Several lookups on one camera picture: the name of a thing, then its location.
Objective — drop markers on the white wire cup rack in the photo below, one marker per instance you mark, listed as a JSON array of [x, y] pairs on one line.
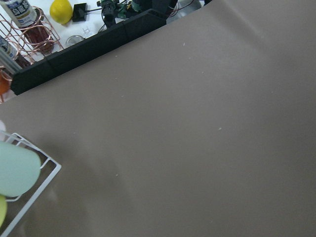
[[18, 206]]

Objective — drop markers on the black table edge rail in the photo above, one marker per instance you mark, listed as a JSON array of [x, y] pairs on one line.
[[86, 50]]

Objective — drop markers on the yellow lemon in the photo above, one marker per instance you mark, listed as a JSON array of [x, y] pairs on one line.
[[61, 11]]

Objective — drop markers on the sauce bottle with label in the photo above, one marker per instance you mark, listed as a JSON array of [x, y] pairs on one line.
[[27, 19]]

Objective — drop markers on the mint green cup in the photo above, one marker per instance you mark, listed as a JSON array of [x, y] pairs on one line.
[[19, 169]]

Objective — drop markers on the copper wire bottle rack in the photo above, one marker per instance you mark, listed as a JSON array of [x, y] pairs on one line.
[[23, 47]]

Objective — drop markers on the yellow cup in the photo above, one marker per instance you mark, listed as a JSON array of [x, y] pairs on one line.
[[3, 209]]

